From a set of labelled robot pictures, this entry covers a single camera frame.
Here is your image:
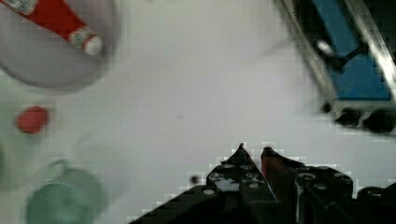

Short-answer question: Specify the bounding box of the black red gripper right finger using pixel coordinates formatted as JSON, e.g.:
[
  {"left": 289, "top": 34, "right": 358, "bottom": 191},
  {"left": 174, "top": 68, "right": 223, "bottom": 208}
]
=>
[{"left": 261, "top": 147, "right": 354, "bottom": 224}]

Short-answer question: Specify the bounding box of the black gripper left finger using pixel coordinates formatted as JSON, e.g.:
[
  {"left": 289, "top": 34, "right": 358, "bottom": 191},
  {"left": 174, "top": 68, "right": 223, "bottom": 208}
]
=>
[{"left": 205, "top": 143, "right": 276, "bottom": 224}]

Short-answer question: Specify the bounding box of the red toy strawberry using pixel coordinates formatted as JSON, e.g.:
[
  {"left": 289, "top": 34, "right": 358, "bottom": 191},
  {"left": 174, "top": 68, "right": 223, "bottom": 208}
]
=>
[{"left": 16, "top": 106, "right": 50, "bottom": 134}]

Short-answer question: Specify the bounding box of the grey round plate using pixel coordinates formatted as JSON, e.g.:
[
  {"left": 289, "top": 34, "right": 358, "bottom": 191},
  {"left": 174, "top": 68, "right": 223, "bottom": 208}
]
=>
[{"left": 0, "top": 0, "right": 120, "bottom": 90}]

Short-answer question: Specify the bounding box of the red ketchup bottle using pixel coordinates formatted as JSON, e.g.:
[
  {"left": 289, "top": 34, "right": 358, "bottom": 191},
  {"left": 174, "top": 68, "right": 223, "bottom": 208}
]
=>
[{"left": 1, "top": 0, "right": 104, "bottom": 56}]

